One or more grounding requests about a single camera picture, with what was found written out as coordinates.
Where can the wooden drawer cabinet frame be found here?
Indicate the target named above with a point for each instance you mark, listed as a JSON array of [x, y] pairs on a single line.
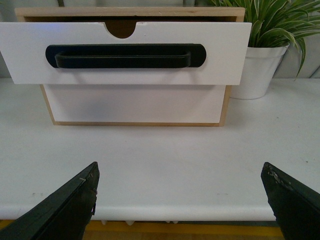
[[121, 21]]

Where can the green spider plant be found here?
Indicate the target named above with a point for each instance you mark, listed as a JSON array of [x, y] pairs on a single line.
[[278, 23]]

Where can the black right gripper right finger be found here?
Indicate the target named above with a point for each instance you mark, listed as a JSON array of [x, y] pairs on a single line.
[[295, 206]]

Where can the white plant pot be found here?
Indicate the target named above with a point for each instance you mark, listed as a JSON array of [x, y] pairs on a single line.
[[259, 68]]

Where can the white drawer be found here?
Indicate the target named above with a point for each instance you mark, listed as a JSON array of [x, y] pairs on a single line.
[[137, 105], [23, 46]]

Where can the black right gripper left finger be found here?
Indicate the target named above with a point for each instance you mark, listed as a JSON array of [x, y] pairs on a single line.
[[63, 215]]

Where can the black drawer handle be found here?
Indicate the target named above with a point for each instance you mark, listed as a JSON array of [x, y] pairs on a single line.
[[126, 56]]

